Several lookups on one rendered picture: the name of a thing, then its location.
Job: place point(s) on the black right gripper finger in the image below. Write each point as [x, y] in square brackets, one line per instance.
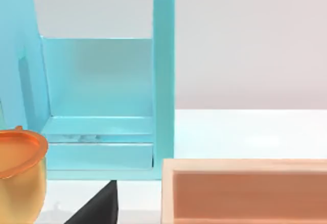
[103, 204]

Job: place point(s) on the light blue rack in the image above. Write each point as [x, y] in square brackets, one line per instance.
[102, 93]

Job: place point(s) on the orange and yellow cup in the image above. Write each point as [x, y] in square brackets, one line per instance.
[20, 167]

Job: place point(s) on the salmon-coloured shallow box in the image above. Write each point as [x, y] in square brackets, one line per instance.
[245, 190]

